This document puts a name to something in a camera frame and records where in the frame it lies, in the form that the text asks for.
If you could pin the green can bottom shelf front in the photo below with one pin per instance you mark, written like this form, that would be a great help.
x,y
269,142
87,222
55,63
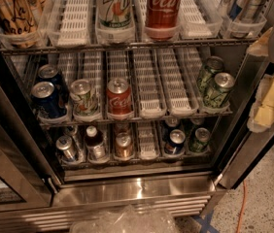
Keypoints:
x,y
199,141

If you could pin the green can shelf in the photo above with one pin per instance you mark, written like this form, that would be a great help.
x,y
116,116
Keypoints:
x,y
199,141
210,68
217,92
191,124

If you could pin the green can middle shelf front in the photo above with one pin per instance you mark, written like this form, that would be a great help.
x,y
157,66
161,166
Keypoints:
x,y
217,92

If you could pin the green can middle shelf rear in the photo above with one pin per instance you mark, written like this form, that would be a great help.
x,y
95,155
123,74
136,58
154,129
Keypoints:
x,y
210,68

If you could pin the fridge right door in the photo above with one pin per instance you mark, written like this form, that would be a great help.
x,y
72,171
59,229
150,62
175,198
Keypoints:
x,y
240,150

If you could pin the green can bottom shelf rear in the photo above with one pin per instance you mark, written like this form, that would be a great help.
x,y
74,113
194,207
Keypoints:
x,y
191,124

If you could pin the blue can bottom shelf rear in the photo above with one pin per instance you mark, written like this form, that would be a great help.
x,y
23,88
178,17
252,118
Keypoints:
x,y
167,126

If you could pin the blue can bottom shelf front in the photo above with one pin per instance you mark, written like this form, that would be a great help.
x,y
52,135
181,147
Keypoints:
x,y
175,142

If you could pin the Coca-Cola bottle top shelf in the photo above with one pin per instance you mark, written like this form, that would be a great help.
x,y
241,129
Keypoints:
x,y
162,19

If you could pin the red Coca-Cola can middle shelf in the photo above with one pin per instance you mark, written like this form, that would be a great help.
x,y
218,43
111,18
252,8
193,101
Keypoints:
x,y
119,96

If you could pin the copper can bottom shelf front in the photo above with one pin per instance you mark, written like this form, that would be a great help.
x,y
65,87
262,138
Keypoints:
x,y
124,147

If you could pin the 7up bottle top shelf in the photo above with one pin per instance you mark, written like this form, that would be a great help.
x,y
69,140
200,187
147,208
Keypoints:
x,y
115,18

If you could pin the stainless steel fridge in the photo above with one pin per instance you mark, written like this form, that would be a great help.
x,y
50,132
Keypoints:
x,y
162,78

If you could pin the white 7up can middle shelf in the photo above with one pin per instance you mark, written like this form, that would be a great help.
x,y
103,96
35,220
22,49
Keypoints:
x,y
84,98

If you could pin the silver can bottom shelf rear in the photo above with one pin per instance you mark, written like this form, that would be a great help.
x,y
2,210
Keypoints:
x,y
74,132

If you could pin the silver can bottom shelf front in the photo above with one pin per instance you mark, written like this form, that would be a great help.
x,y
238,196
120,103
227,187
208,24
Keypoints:
x,y
66,147

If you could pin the blue Pepsi can rear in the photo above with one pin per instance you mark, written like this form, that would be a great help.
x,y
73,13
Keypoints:
x,y
50,73

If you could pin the blue pepsi can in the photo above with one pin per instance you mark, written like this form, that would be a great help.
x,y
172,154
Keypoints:
x,y
50,73
46,97

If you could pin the blue Pepsi can front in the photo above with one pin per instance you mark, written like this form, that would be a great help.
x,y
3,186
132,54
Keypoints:
x,y
46,97

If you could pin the fridge left glass door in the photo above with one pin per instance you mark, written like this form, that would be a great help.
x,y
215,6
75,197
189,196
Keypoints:
x,y
24,167

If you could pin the blue tape cross on floor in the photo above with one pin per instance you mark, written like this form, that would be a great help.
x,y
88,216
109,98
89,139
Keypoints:
x,y
205,223

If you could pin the dark bottle white cap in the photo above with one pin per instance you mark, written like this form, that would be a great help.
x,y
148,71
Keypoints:
x,y
95,144

